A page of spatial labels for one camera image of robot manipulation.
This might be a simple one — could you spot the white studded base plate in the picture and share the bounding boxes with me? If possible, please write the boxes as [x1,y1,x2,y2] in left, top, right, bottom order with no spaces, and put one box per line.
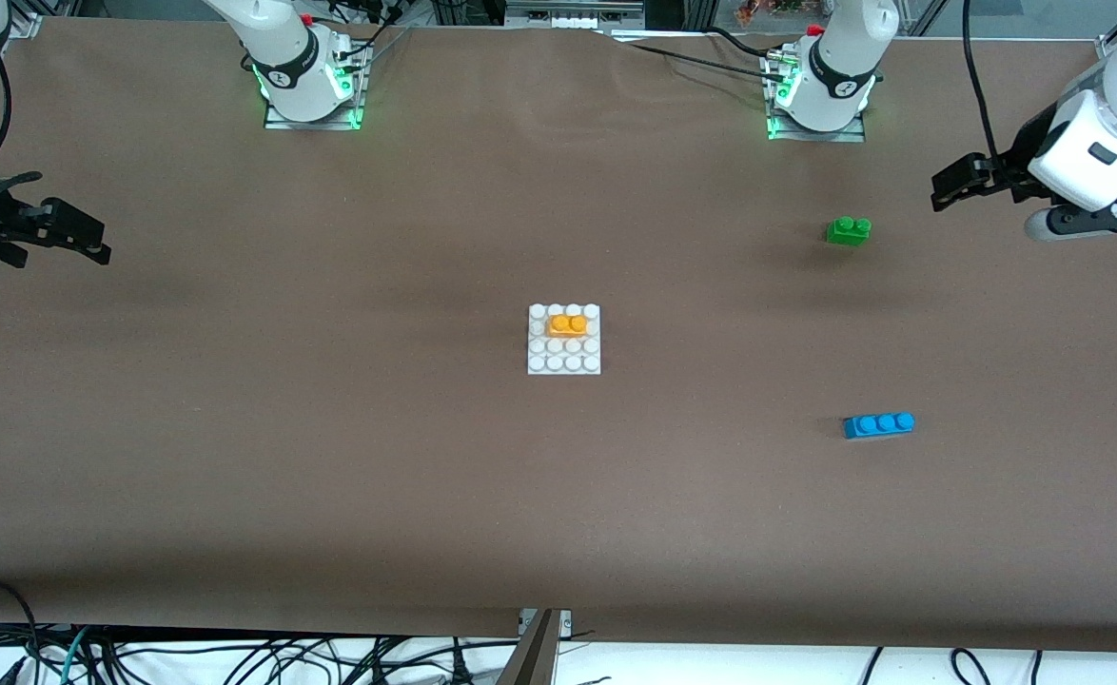
[527,303,603,376]

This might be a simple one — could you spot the blue three-stud block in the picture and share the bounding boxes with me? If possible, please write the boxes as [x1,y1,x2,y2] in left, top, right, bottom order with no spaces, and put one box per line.
[843,412,915,440]

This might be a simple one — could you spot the white terminal strip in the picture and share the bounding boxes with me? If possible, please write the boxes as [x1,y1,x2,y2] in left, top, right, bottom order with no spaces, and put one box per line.
[504,0,647,31]

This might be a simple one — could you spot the brown table cover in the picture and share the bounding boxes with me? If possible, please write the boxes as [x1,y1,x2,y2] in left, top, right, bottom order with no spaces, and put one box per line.
[0,17,1117,654]

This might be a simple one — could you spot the dark metal beam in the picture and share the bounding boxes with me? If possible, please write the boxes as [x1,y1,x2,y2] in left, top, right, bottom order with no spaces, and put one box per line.
[494,609,559,685]

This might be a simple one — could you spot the short black power cable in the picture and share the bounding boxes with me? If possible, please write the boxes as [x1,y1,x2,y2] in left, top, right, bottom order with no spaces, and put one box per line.
[704,26,774,58]

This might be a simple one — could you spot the long black power cable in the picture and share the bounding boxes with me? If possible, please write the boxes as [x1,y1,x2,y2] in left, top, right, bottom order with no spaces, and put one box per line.
[616,40,780,77]

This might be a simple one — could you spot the teal cable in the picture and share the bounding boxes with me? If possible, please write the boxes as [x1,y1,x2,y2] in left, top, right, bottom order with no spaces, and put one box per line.
[57,626,90,685]

